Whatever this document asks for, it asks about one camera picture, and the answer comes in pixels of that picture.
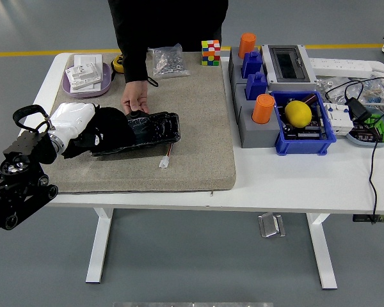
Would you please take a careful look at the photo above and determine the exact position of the person's right hand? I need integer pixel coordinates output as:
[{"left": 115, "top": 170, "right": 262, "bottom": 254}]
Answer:
[{"left": 120, "top": 80, "right": 150, "bottom": 113}]

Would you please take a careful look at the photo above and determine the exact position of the black rag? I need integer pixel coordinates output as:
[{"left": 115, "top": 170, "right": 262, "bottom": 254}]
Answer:
[{"left": 62, "top": 107, "right": 137, "bottom": 159}]

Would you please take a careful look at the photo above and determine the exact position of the glossy black panel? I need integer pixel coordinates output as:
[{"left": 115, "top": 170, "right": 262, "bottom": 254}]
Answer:
[{"left": 91, "top": 111, "right": 182, "bottom": 157}]

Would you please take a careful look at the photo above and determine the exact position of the purple tray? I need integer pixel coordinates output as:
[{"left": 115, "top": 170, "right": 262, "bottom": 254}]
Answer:
[{"left": 61, "top": 61, "right": 113, "bottom": 98}]

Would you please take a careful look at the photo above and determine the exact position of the yellow tape measure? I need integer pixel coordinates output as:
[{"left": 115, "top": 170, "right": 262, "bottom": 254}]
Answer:
[{"left": 111, "top": 54, "right": 127, "bottom": 74}]

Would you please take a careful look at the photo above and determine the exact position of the clear bag of screws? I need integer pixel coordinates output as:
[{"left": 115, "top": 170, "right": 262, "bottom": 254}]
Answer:
[{"left": 148, "top": 43, "right": 192, "bottom": 79}]

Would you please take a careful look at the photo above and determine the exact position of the grey-brown mat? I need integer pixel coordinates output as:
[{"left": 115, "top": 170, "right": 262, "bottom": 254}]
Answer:
[{"left": 49, "top": 52, "right": 237, "bottom": 194}]

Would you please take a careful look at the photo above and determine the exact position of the colourful puzzle cube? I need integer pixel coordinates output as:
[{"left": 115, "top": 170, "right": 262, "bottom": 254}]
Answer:
[{"left": 200, "top": 39, "right": 222, "bottom": 67}]

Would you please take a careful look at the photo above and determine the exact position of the person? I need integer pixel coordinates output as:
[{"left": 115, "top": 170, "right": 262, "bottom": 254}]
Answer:
[{"left": 108, "top": 0, "right": 229, "bottom": 54}]

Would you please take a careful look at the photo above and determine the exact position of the blue block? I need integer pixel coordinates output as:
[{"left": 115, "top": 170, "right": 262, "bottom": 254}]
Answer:
[
  {"left": 241, "top": 50, "right": 264, "bottom": 79},
  {"left": 245, "top": 72, "right": 269, "bottom": 101}
]

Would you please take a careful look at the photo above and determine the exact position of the orange cylinder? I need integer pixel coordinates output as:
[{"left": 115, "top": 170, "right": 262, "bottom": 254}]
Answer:
[
  {"left": 238, "top": 32, "right": 257, "bottom": 59},
  {"left": 252, "top": 93, "right": 276, "bottom": 125}
]

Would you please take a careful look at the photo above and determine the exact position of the white electrical distribution box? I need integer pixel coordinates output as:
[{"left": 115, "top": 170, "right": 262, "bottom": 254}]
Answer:
[{"left": 261, "top": 43, "right": 318, "bottom": 93}]

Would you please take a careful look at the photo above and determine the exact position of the white table leg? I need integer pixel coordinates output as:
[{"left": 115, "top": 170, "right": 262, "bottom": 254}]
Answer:
[
  {"left": 306, "top": 213, "right": 339, "bottom": 290},
  {"left": 85, "top": 207, "right": 115, "bottom": 284}
]

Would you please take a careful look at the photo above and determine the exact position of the yellow lemon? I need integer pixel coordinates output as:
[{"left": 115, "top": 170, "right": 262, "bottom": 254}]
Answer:
[{"left": 284, "top": 100, "right": 314, "bottom": 128}]

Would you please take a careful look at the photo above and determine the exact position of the dark circuit board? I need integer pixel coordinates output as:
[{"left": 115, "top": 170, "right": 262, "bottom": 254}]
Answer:
[{"left": 281, "top": 120, "right": 327, "bottom": 140}]

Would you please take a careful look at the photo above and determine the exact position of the blue plastic bin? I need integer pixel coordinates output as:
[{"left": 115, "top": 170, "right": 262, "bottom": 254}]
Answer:
[{"left": 270, "top": 90, "right": 337, "bottom": 157}]

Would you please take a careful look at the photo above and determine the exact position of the clear bag of parts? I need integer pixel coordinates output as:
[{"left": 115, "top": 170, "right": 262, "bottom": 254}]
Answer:
[{"left": 316, "top": 75, "right": 384, "bottom": 108}]

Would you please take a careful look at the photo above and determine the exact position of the white power strip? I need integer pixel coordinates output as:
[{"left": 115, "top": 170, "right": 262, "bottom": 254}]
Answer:
[{"left": 308, "top": 57, "right": 374, "bottom": 79}]

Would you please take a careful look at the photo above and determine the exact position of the white circuit breaker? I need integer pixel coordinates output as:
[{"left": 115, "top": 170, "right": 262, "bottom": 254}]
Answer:
[{"left": 323, "top": 102, "right": 355, "bottom": 137}]

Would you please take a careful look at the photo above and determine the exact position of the black power adapter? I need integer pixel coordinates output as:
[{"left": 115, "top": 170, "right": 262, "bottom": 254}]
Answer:
[{"left": 344, "top": 97, "right": 372, "bottom": 123}]

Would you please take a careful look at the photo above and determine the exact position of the green plastic part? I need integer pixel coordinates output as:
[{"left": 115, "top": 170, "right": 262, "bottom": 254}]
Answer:
[{"left": 363, "top": 113, "right": 384, "bottom": 143}]

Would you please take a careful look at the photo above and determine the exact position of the black control box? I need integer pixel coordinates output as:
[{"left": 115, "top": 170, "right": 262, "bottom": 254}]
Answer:
[{"left": 353, "top": 214, "right": 384, "bottom": 224}]

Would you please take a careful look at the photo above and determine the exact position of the white switch plate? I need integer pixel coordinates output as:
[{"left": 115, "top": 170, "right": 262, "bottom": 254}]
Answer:
[{"left": 70, "top": 53, "right": 104, "bottom": 94}]

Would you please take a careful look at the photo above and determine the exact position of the white connector with wires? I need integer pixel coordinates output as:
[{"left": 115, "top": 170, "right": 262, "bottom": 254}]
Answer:
[{"left": 158, "top": 143, "right": 175, "bottom": 169}]

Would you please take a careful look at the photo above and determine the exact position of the metal bracket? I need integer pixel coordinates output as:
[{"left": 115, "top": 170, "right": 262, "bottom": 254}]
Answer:
[{"left": 258, "top": 212, "right": 287, "bottom": 239}]

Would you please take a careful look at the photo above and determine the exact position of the black cable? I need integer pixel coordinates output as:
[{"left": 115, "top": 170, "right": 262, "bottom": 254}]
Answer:
[{"left": 324, "top": 77, "right": 384, "bottom": 224}]

